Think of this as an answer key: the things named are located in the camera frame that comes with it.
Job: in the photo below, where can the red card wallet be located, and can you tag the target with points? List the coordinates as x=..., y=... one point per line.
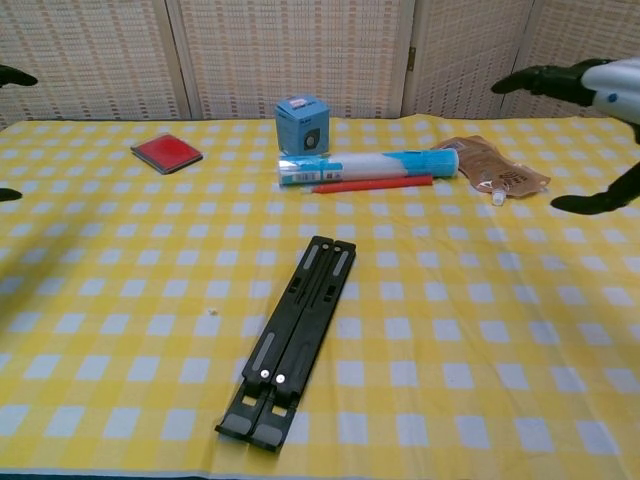
x=167, y=152

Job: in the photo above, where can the blue cube cardboard box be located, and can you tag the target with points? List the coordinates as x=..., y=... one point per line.
x=300, y=127

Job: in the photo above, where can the yellow white checkered tablecloth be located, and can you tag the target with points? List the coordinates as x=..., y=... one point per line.
x=500, y=325

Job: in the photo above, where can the black folding laptop stand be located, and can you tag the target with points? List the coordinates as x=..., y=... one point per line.
x=300, y=325

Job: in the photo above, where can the brass screen hinge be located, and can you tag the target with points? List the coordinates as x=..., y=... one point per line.
x=412, y=58

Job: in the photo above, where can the blue white tube package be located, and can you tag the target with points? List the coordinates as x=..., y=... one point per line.
x=370, y=165

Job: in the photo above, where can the beige woven folding screen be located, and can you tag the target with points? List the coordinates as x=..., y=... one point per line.
x=300, y=55

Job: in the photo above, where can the red pen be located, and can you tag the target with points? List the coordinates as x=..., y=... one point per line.
x=375, y=184

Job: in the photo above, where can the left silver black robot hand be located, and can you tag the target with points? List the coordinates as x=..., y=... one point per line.
x=15, y=76

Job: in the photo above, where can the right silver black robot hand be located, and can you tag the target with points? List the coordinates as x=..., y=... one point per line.
x=615, y=85

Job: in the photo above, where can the brown spouted refill pouch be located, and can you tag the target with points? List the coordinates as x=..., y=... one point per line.
x=500, y=170

